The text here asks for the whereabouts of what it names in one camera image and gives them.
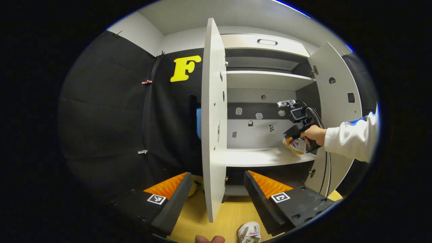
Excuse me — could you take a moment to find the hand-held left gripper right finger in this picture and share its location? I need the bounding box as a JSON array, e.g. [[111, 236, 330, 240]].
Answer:
[[244, 170, 341, 237]]

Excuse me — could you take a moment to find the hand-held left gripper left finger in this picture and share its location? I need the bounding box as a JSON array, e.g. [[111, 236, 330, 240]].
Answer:
[[111, 172, 193, 237]]

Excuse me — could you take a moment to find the white canvas shoe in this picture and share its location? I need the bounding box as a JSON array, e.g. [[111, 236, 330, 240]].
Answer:
[[238, 222, 261, 243], [283, 135, 308, 155]]

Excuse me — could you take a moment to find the white cabinet door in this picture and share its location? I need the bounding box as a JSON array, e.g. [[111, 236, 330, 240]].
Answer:
[[201, 18, 228, 223], [305, 42, 362, 197]]

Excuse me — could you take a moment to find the white shoe cabinet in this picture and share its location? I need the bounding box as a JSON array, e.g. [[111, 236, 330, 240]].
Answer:
[[221, 34, 321, 196]]

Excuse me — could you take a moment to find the white cabinet drawer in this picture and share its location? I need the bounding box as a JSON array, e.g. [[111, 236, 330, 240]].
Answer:
[[221, 34, 310, 58]]

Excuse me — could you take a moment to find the black backdrop cloth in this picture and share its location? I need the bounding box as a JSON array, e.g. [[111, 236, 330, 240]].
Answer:
[[59, 30, 378, 203]]

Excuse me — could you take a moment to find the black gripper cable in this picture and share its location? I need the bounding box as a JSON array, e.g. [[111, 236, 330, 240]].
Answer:
[[305, 106, 333, 198]]

